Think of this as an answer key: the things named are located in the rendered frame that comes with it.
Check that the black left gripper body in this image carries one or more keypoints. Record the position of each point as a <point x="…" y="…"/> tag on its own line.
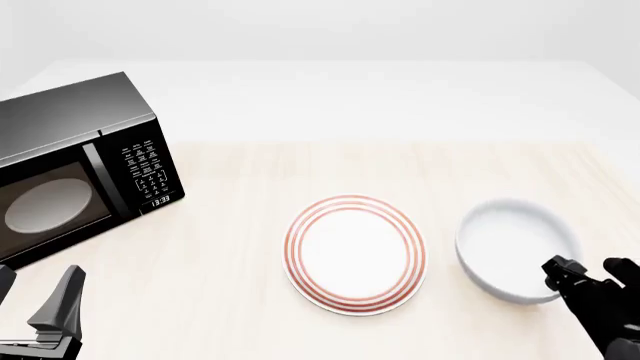
<point x="40" y="350"/>

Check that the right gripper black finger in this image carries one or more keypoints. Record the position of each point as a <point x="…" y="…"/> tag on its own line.
<point x="565" y="272"/>
<point x="625" y="272"/>

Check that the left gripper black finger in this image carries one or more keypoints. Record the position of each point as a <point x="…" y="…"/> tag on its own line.
<point x="6" y="279"/>
<point x="65" y="303"/>

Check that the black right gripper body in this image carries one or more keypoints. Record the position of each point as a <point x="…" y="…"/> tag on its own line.
<point x="607" y="311"/>

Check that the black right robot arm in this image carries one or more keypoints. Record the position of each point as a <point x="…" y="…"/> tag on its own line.
<point x="625" y="350"/>

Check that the white bowl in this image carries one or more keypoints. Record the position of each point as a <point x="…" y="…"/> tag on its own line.
<point x="505" y="243"/>

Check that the white plate with red rings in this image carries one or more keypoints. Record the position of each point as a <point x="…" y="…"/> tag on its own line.
<point x="355" y="255"/>

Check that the round glass microwave turntable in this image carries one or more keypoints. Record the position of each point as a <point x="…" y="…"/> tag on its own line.
<point x="47" y="204"/>

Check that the black microwave oven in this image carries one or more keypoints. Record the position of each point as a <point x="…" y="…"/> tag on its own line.
<point x="60" y="112"/>

